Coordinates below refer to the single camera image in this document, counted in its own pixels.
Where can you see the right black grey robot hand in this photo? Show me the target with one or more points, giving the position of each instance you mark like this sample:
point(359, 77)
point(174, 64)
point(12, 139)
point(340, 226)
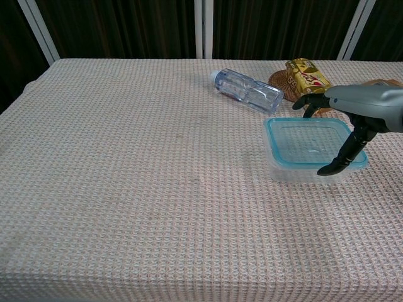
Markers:
point(371, 107)

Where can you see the blue-rimmed clear plastic lid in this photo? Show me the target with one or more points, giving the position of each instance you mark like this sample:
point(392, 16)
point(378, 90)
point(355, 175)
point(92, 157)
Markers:
point(299, 141)

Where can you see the clear plastic food container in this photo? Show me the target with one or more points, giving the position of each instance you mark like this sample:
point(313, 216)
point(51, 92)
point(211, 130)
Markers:
point(299, 176)

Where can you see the gold wrapped snack bar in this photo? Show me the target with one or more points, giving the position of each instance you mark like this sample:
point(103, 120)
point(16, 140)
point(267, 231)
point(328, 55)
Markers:
point(305, 78)

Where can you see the round brown woven coaster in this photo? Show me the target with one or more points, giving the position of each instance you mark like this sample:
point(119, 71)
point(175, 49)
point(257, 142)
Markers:
point(281, 83)

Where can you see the clear plastic water bottle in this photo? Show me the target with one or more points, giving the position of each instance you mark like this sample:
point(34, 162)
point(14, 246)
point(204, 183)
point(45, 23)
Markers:
point(248, 91)

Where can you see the pink waffle-weave tablecloth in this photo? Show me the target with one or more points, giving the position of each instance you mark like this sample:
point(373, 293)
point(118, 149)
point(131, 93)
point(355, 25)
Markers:
point(126, 173)

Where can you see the black pleated curtain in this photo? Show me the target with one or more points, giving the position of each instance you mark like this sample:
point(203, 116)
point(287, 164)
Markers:
point(126, 28)

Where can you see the white slanted frame post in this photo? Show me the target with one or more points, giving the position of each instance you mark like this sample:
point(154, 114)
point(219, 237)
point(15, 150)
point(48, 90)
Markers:
point(355, 31)
point(39, 31)

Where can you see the white upright frame post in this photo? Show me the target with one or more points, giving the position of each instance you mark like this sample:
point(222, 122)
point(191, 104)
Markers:
point(203, 28)

